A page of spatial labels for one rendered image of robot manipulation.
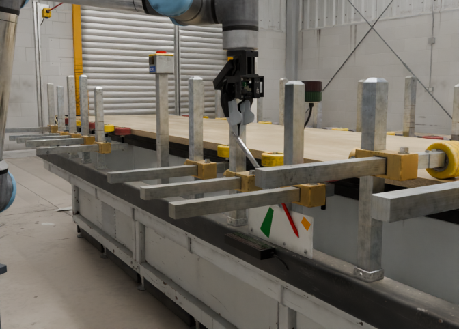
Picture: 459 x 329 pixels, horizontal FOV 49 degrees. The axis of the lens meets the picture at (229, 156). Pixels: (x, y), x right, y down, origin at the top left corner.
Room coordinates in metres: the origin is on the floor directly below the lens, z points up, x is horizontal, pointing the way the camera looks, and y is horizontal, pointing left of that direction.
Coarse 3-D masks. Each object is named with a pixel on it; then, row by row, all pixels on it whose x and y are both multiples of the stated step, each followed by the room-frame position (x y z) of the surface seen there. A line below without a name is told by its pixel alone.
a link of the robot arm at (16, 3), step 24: (0, 0) 1.40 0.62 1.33; (24, 0) 1.48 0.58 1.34; (0, 24) 1.41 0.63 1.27; (0, 48) 1.41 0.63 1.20; (0, 72) 1.42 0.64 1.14; (0, 96) 1.43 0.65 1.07; (0, 120) 1.44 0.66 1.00; (0, 144) 1.46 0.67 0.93; (0, 168) 1.45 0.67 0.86; (0, 192) 1.46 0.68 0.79
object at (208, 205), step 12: (252, 192) 1.11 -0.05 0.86; (264, 192) 1.11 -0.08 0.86; (276, 192) 1.12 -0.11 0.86; (288, 192) 1.14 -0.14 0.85; (180, 204) 0.99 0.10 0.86; (192, 204) 1.01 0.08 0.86; (204, 204) 1.02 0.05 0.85; (216, 204) 1.04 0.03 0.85; (228, 204) 1.05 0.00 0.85; (240, 204) 1.07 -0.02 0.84; (252, 204) 1.09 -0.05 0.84; (264, 204) 1.11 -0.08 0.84; (180, 216) 0.99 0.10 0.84; (192, 216) 1.01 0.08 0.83
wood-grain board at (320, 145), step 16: (144, 128) 2.52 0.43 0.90; (176, 128) 2.52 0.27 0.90; (208, 128) 2.52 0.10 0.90; (224, 128) 2.52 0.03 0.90; (256, 128) 2.52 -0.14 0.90; (272, 128) 2.52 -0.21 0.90; (208, 144) 1.86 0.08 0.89; (224, 144) 1.77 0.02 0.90; (256, 144) 1.77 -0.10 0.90; (272, 144) 1.77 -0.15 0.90; (304, 144) 1.77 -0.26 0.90; (320, 144) 1.77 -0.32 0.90; (336, 144) 1.77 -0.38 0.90; (352, 144) 1.77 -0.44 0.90; (400, 144) 1.77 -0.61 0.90; (416, 144) 1.77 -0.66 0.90; (304, 160) 1.40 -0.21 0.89; (320, 160) 1.35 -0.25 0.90
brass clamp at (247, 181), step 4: (224, 172) 1.46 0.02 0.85; (228, 172) 1.43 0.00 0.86; (232, 172) 1.41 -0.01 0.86; (236, 172) 1.41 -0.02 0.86; (240, 172) 1.41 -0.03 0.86; (244, 172) 1.41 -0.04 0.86; (248, 172) 1.41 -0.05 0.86; (224, 176) 1.44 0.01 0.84; (228, 176) 1.43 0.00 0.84; (232, 176) 1.41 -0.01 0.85; (236, 176) 1.39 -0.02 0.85; (240, 176) 1.37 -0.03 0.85; (244, 176) 1.36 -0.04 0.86; (248, 176) 1.34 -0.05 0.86; (252, 176) 1.35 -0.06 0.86; (244, 180) 1.36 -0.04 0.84; (248, 180) 1.34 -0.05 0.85; (252, 180) 1.35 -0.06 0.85; (244, 184) 1.36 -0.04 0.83; (248, 184) 1.34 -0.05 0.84; (252, 184) 1.35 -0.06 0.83; (240, 188) 1.37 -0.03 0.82; (244, 188) 1.36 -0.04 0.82; (248, 188) 1.34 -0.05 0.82; (252, 188) 1.35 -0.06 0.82; (256, 188) 1.36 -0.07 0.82; (260, 188) 1.36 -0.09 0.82
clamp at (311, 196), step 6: (282, 186) 1.21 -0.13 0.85; (288, 186) 1.19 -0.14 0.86; (294, 186) 1.17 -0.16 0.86; (300, 186) 1.16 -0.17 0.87; (306, 186) 1.14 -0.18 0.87; (312, 186) 1.13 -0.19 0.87; (318, 186) 1.14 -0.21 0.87; (324, 186) 1.15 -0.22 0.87; (300, 192) 1.16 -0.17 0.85; (306, 192) 1.14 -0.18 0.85; (312, 192) 1.13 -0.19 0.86; (318, 192) 1.14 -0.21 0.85; (324, 192) 1.15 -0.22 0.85; (300, 198) 1.16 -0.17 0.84; (306, 198) 1.14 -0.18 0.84; (312, 198) 1.13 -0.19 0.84; (318, 198) 1.14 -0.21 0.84; (324, 198) 1.15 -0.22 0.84; (300, 204) 1.16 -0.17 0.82; (306, 204) 1.14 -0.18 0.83; (312, 204) 1.13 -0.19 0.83; (318, 204) 1.14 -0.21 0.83; (324, 204) 1.16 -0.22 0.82
